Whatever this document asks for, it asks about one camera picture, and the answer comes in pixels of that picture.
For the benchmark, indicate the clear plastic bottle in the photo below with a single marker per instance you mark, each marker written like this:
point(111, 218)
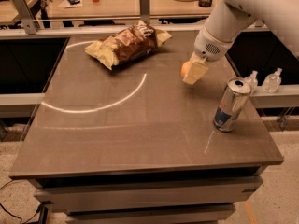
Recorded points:
point(272, 81)
point(252, 80)

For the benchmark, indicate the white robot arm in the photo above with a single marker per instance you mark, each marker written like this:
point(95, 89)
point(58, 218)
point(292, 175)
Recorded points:
point(229, 18)

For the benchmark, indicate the black mesh pen cup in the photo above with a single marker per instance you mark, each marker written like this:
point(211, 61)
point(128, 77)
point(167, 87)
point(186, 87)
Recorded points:
point(205, 3)

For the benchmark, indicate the grey table drawer base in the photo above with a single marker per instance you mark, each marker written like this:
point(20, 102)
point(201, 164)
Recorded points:
point(172, 198)

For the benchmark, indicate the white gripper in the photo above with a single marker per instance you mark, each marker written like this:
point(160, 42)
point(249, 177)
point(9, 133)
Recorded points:
point(207, 47)

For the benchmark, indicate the orange fruit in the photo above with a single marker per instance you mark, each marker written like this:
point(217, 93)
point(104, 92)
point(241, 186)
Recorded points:
point(185, 68)

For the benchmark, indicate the metal rail bracket centre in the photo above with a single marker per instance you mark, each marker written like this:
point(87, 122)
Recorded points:
point(144, 9)

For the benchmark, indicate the metal rail bracket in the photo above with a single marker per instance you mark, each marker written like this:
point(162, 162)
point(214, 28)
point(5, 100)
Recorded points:
point(144, 9)
point(28, 20)

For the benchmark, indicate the silver blue energy drink can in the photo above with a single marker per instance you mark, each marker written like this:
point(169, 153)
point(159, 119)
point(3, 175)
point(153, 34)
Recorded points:
point(235, 96)

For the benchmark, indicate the metal rail bracket left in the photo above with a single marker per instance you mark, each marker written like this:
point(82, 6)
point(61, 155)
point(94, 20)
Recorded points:
point(28, 20)

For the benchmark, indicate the brown yellow chip bag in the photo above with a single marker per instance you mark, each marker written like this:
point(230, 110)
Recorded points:
point(127, 45)

